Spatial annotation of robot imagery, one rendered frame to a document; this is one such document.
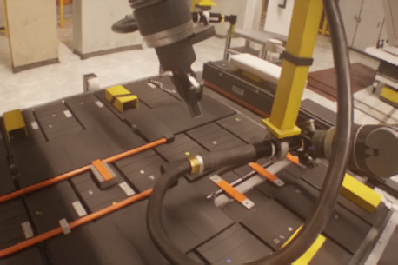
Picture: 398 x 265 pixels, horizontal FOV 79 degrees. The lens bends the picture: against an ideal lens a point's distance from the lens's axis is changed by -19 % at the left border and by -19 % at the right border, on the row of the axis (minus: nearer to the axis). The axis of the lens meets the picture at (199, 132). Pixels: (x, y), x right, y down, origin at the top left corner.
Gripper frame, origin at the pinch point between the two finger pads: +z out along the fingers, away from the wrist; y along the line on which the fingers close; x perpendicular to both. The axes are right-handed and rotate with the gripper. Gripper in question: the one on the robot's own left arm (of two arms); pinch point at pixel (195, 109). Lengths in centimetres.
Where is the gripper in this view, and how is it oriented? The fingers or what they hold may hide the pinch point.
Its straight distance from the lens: 64.7
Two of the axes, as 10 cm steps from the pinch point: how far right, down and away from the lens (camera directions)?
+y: 4.4, 3.6, -8.2
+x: 8.5, -4.5, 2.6
